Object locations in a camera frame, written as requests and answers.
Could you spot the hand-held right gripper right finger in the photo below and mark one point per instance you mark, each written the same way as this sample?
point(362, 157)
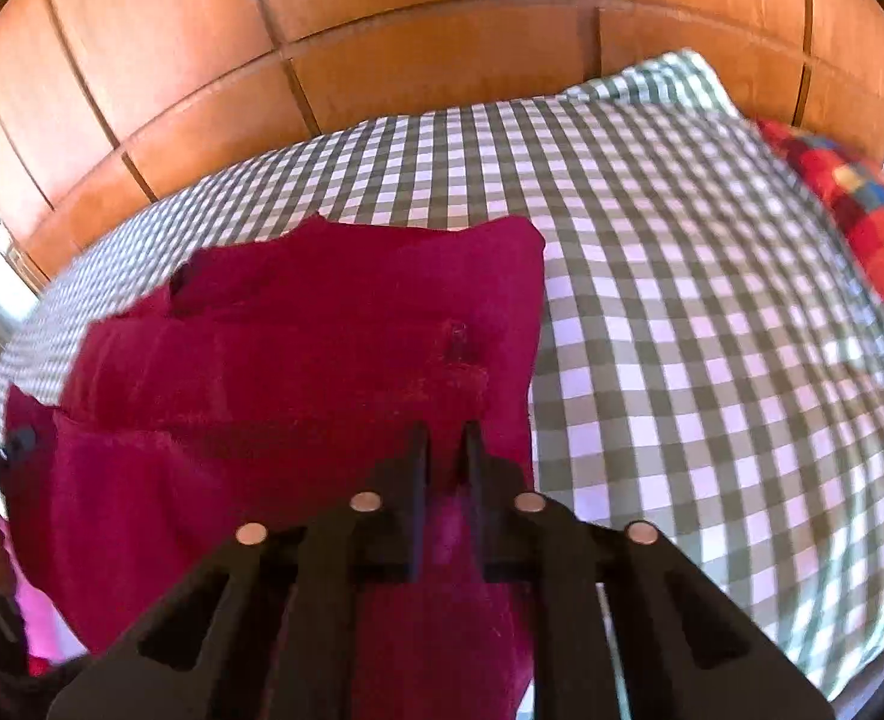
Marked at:
point(476, 472)

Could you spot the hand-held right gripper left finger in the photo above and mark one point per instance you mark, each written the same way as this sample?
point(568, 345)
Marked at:
point(418, 472)

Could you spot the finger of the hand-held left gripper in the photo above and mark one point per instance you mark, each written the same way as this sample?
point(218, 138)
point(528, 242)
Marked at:
point(21, 440)

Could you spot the dark red fleece garment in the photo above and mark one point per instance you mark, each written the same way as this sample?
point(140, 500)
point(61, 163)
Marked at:
point(277, 360)

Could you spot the green white checked bedsheet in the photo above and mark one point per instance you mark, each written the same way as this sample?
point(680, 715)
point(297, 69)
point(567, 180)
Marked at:
point(697, 315)

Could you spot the wooden wardrobe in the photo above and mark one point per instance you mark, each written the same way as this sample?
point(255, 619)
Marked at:
point(412, 30)

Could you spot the red plaid pillow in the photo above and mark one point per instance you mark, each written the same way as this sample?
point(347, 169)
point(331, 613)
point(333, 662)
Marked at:
point(862, 202)

